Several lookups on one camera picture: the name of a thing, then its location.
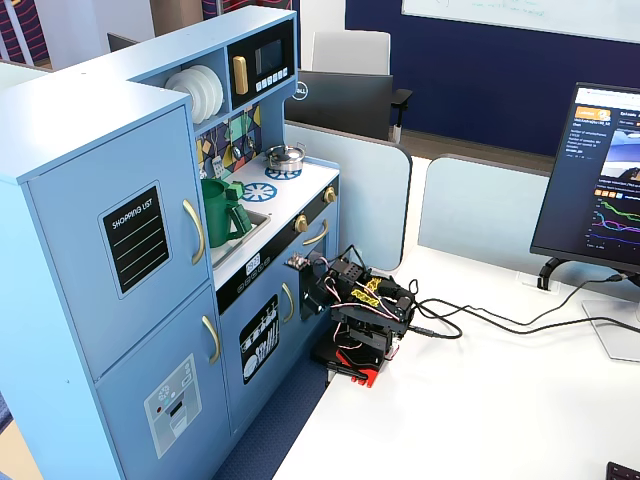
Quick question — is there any white toy plate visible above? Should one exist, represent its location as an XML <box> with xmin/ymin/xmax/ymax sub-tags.
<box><xmin>164</xmin><ymin>74</ymin><xmax>197</xmax><ymax>126</ymax></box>
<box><xmin>198</xmin><ymin>64</ymin><xmax>225</xmax><ymax>115</ymax></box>
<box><xmin>173</xmin><ymin>71</ymin><xmax>207</xmax><ymax>124</ymax></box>
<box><xmin>185</xmin><ymin>67</ymin><xmax>217</xmax><ymax>121</ymax></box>

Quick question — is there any white office chair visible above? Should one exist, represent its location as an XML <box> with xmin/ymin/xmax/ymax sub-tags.
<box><xmin>310</xmin><ymin>30</ymin><xmax>414</xmax><ymax>145</ymax></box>

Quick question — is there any small steel pot with lid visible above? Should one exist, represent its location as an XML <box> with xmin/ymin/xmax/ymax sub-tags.
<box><xmin>262</xmin><ymin>142</ymin><xmax>308</xmax><ymax>173</ymax></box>

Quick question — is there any black cable to monitor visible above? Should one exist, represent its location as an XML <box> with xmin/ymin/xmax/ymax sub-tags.
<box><xmin>412</xmin><ymin>273</ymin><xmax>632</xmax><ymax>335</ymax></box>

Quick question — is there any green pitcher with handle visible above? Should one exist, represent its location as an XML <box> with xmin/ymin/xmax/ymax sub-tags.
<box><xmin>200</xmin><ymin>178</ymin><xmax>254</xmax><ymax>250</ymax></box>

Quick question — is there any yellow microwave door handle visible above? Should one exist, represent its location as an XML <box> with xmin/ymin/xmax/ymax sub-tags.
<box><xmin>232</xmin><ymin>55</ymin><xmax>250</xmax><ymax>97</ymax></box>

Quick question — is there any dark screen behind kitchen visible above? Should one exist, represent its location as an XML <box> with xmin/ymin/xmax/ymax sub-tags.
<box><xmin>106</xmin><ymin>32</ymin><xmax>140</xmax><ymax>55</ymax></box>

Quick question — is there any black keyboard corner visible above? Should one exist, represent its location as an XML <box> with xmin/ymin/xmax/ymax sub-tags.
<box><xmin>605</xmin><ymin>460</ymin><xmax>640</xmax><ymax>480</ymax></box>

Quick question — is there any red and black table clamp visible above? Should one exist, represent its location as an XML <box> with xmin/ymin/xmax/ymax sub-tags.
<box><xmin>323</xmin><ymin>348</ymin><xmax>382</xmax><ymax>391</ymax></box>

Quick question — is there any white wall whiteboard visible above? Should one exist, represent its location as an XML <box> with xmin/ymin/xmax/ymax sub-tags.
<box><xmin>400</xmin><ymin>0</ymin><xmax>640</xmax><ymax>46</ymax></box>

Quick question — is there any gold dishwasher door handle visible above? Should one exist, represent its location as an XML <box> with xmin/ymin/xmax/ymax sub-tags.
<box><xmin>280</xmin><ymin>282</ymin><xmax>296</xmax><ymax>325</ymax></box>

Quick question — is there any black monitor with lit screen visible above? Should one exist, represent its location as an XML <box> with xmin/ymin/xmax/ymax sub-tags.
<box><xmin>529</xmin><ymin>81</ymin><xmax>640</xmax><ymax>275</ymax></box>

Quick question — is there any gold fridge door handle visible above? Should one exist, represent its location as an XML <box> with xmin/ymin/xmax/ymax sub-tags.
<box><xmin>182</xmin><ymin>198</ymin><xmax>207</xmax><ymax>267</ymax></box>

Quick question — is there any blue wooden toy kitchen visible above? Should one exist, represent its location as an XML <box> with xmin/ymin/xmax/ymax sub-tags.
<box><xmin>0</xmin><ymin>5</ymin><xmax>342</xmax><ymax>480</ymax></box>

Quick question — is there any gold freezer door handle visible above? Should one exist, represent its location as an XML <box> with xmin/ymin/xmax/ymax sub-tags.
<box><xmin>201</xmin><ymin>314</ymin><xmax>222</xmax><ymax>366</ymax></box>

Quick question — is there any light blue desk partition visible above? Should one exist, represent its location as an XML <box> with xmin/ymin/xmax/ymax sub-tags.
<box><xmin>416</xmin><ymin>153</ymin><xmax>554</xmax><ymax>262</ymax></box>
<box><xmin>284</xmin><ymin>119</ymin><xmax>414</xmax><ymax>272</ymax></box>

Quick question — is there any black Dell monitor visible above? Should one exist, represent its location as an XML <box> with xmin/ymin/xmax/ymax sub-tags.
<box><xmin>284</xmin><ymin>69</ymin><xmax>395</xmax><ymax>143</ymax></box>

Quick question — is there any silver monitor stand base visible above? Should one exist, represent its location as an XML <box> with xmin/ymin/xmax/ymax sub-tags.
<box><xmin>581</xmin><ymin>298</ymin><xmax>640</xmax><ymax>363</ymax></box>

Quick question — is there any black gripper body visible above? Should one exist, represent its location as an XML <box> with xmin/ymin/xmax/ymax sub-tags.
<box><xmin>304</xmin><ymin>257</ymin><xmax>345</xmax><ymax>307</ymax></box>

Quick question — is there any black cable with loop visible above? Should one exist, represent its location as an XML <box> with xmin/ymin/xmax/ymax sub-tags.
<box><xmin>407</xmin><ymin>297</ymin><xmax>640</xmax><ymax>342</ymax></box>

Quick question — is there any gold oven door handle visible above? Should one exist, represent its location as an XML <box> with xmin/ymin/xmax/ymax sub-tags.
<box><xmin>302</xmin><ymin>218</ymin><xmax>330</xmax><ymax>247</ymax></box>

